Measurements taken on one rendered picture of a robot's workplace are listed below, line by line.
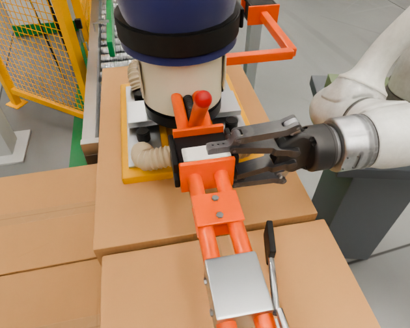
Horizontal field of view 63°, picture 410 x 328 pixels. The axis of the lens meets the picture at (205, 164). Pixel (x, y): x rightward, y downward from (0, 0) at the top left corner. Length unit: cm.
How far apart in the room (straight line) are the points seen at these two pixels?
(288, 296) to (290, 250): 8
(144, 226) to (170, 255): 7
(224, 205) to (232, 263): 8
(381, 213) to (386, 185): 18
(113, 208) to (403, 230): 161
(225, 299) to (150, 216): 28
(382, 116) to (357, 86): 13
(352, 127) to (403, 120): 8
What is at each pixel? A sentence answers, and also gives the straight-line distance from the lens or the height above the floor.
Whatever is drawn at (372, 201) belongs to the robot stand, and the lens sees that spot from 141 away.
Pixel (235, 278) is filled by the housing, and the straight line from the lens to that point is 39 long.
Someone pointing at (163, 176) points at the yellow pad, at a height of 96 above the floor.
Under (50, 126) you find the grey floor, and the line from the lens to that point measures 249.
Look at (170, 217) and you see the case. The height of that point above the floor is 95.
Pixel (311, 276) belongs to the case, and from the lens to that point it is 59.
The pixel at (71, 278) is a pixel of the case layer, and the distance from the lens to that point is 107.
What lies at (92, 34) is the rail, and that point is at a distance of 211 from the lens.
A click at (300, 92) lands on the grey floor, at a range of 268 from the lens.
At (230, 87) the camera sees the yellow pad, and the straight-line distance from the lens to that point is 88.
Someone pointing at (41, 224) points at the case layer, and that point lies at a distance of 121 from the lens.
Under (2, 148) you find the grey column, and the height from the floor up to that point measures 7.
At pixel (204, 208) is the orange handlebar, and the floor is 110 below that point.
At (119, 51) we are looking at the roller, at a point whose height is 53.
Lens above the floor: 145
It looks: 46 degrees down
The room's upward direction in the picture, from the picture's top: straight up
